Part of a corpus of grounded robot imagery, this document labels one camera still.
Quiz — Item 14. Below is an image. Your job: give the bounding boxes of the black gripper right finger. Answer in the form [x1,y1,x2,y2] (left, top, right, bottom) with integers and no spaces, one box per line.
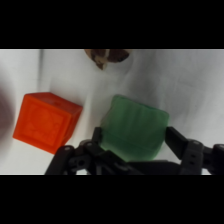
[165,126,205,168]

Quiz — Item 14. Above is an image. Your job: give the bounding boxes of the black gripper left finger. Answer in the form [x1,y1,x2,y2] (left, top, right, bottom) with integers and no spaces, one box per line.
[78,126,111,160]

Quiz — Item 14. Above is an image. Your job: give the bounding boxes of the green soft block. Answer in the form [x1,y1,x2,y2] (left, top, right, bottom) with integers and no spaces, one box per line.
[99,94,170,162]

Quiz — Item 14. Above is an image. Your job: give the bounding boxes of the pink bowl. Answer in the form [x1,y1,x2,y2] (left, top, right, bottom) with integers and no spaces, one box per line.
[0,71,16,148]

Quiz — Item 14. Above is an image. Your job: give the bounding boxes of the orange red cube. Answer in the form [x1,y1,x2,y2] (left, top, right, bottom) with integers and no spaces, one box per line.
[12,92,84,155]

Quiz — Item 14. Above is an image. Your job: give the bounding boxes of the brown striped plush toy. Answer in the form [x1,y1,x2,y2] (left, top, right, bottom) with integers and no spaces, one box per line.
[83,49,131,71]

